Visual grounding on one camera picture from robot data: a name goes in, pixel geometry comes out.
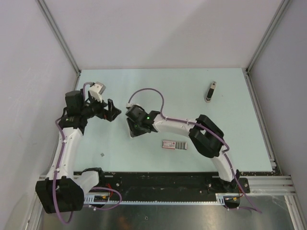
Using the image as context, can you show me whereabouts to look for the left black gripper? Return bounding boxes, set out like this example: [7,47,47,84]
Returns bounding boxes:
[81,93,121,122]

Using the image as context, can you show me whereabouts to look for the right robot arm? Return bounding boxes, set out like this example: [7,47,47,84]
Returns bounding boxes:
[126,103,240,193]

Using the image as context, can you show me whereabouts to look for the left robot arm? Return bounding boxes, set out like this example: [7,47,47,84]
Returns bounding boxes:
[35,90,121,214]

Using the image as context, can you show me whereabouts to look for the red staple box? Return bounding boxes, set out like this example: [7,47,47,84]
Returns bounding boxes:
[162,140,188,150]

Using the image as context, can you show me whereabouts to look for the black staple remover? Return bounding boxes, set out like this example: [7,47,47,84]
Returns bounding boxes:
[205,81,216,103]

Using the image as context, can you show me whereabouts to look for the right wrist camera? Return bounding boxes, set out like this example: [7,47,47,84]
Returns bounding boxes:
[126,103,140,109]

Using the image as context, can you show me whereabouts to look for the grey cable duct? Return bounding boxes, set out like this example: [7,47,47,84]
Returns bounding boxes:
[81,193,226,206]

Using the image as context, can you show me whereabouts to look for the left aluminium frame post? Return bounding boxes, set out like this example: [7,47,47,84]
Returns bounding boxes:
[36,0,81,75]

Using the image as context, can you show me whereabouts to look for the aluminium frame post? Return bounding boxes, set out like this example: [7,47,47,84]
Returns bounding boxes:
[246,0,293,73]
[36,0,81,75]

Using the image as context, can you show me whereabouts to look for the right aluminium frame post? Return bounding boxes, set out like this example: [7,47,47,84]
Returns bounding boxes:
[246,0,293,73]

